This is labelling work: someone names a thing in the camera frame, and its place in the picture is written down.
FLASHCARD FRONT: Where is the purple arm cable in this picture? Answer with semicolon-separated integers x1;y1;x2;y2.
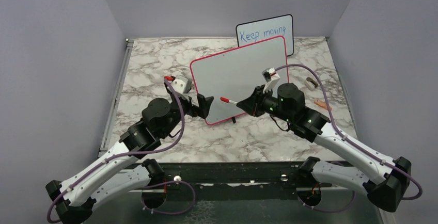
273;64;423;213
46;78;196;224

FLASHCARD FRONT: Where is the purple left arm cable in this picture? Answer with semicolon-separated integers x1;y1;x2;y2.
46;78;196;224

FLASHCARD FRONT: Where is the small whiteboard eraser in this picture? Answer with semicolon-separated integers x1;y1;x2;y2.
305;77;319;91

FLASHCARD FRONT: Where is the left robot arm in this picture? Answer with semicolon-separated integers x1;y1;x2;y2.
45;94;214;223

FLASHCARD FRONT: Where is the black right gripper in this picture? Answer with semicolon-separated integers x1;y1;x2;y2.
237;85;293;123

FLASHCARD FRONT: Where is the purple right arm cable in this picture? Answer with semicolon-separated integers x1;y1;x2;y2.
273;64;423;213

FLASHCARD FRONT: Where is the black framed written whiteboard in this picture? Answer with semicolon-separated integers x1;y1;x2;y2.
235;14;295;56

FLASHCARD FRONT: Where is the black aluminium base frame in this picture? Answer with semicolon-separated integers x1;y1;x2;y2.
88;162;394;223

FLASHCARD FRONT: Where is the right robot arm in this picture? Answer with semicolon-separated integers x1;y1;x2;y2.
237;83;412;213

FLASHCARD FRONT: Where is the red capped white marker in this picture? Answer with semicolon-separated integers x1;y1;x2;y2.
220;97;237;105

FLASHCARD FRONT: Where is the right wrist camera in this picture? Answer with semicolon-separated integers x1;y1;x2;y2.
262;68;280;93

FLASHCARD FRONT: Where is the orange rubber piece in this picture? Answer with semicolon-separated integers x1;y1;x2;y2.
314;99;332;110

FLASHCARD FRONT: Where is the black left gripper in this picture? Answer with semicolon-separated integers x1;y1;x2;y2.
161;94;214;138

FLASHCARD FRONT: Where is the red framed whiteboard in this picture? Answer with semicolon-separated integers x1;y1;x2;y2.
190;36;287;125

